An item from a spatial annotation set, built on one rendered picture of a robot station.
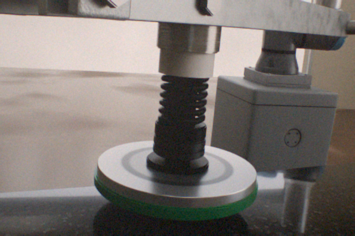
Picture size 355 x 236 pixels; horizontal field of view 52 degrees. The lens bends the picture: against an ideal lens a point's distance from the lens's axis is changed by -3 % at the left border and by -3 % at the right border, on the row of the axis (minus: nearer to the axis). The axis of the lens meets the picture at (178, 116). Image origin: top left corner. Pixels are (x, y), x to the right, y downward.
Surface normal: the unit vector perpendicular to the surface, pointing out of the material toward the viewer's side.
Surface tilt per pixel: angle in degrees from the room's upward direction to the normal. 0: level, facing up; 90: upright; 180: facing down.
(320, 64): 90
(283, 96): 90
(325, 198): 0
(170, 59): 90
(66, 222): 0
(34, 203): 0
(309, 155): 90
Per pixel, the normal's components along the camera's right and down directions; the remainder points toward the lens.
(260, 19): 0.76, 0.21
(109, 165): 0.08, -0.97
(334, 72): 0.27, 0.23
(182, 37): -0.21, 0.19
